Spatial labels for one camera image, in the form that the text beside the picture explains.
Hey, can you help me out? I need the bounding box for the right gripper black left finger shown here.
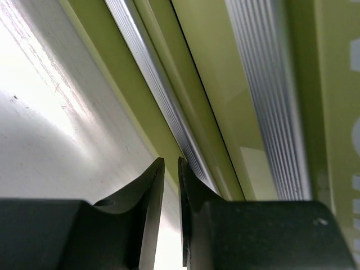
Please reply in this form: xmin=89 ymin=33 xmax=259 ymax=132
xmin=1 ymin=158 xmax=165 ymax=269

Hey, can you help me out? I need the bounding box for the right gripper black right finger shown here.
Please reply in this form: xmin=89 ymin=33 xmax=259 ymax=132
xmin=178 ymin=158 xmax=356 ymax=269

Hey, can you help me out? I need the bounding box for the green metal drawer box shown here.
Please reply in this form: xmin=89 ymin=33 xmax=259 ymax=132
xmin=61 ymin=1 xmax=359 ymax=262

